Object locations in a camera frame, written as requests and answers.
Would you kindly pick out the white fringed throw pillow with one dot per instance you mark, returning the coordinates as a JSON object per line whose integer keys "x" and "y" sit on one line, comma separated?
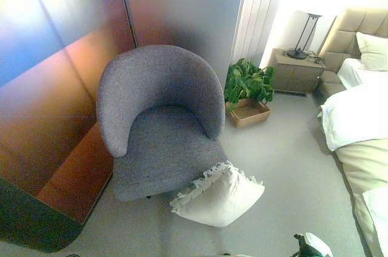
{"x": 224, "y": 199}

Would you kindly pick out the black stem table lamp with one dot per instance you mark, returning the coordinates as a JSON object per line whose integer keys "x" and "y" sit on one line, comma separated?
{"x": 297, "y": 54}

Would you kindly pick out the green leafy potted plant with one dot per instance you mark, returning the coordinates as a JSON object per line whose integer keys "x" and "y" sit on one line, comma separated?
{"x": 245, "y": 84}

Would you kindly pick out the white duvet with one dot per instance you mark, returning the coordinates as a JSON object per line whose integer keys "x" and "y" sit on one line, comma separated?
{"x": 354, "y": 114}

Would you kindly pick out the white pleated curtain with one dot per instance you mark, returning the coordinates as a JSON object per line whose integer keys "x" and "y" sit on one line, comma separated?
{"x": 257, "y": 11}

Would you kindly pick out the beige two-drawer nightstand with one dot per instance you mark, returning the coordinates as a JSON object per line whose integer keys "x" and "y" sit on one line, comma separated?
{"x": 294, "y": 75}

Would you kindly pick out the white bed throw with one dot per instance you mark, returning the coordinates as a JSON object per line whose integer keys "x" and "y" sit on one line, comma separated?
{"x": 379, "y": 217}

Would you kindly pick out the glossy brown rounded cabinet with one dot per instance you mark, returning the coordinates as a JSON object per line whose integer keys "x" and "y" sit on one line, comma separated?
{"x": 66, "y": 184}

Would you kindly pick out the beige tufted bed headboard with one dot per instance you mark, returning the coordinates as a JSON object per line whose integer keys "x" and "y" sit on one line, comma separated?
{"x": 342, "y": 35}

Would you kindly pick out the beige bed cover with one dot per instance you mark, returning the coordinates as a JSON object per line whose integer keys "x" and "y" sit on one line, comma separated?
{"x": 363, "y": 163}

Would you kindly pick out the grey fabric tub armchair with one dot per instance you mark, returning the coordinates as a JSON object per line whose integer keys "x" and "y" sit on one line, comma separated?
{"x": 157, "y": 81}

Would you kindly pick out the white bed pillow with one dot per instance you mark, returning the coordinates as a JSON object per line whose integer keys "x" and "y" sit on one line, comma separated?
{"x": 373, "y": 51}

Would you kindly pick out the square wooden basket tray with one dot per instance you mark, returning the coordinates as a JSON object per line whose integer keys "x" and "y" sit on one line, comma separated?
{"x": 251, "y": 115}

